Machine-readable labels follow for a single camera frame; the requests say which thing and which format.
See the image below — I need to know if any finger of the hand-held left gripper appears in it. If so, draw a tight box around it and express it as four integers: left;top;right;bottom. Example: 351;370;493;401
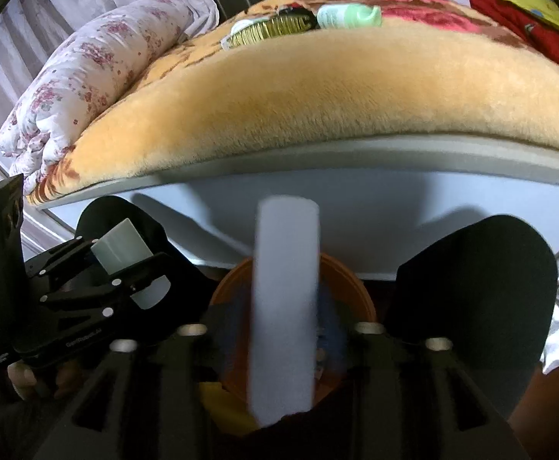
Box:
25;236;99;279
42;254;204;332

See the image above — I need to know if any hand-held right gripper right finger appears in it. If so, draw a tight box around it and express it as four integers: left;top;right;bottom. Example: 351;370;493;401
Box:
314;292;529;460

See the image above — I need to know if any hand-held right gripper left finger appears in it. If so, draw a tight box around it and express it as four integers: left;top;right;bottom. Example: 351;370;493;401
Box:
35;297;257;460

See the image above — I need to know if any orange plastic bin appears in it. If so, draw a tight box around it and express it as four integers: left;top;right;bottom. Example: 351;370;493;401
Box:
209;254;377;422

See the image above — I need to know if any long white box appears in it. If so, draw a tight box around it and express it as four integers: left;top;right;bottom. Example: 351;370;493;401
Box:
248;195;321;428

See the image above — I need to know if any green bristle brush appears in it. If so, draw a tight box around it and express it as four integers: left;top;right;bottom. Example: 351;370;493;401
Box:
222;10;319;49

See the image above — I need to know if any pale green tube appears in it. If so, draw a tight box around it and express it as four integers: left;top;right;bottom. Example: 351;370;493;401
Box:
317;4;384;30

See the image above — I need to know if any person's left hand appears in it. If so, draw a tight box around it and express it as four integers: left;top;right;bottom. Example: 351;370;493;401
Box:
5;358;85;401

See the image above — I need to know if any yellow object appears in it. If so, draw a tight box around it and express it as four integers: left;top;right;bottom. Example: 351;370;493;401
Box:
198;382;259;437

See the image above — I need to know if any white floral quilt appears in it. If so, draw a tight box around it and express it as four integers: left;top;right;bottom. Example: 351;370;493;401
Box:
0;0;196;195

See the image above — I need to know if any floral yellow plush blanket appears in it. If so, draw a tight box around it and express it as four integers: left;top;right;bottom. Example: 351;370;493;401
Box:
25;0;559;204

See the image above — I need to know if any white sheer curtain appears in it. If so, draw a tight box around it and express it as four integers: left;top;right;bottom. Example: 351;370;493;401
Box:
0;0;220;255

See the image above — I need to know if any red cloth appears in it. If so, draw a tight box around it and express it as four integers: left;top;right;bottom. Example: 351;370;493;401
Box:
466;0;559;82

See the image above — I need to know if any yellow pillow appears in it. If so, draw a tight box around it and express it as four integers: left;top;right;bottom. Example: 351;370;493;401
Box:
495;0;559;41

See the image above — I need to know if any white bed frame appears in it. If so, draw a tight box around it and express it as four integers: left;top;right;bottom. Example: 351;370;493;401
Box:
35;134;559;288

